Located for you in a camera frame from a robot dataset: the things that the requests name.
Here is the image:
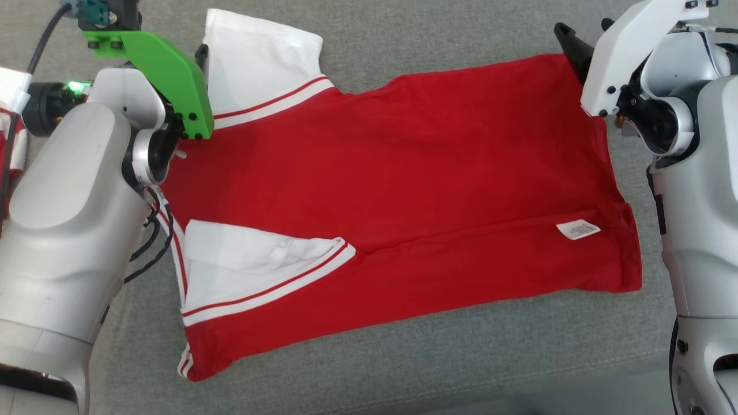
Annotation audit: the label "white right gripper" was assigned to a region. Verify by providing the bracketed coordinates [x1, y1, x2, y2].
[553, 0, 710, 119]

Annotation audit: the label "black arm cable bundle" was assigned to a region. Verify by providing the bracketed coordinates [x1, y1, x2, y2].
[123, 184, 175, 285]

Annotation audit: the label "red shorts with white trim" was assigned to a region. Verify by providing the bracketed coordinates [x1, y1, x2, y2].
[0, 107, 28, 222]

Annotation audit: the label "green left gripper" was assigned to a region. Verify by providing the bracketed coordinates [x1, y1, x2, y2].
[84, 30, 215, 141]

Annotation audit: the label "white paper cable label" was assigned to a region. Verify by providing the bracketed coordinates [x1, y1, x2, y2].
[0, 66, 31, 114]

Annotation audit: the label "black left cable teal plug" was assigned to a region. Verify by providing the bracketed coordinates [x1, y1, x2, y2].
[0, 0, 110, 225]

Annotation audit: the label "red white numbered jersey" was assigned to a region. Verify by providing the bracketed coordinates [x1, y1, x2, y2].
[155, 8, 644, 383]

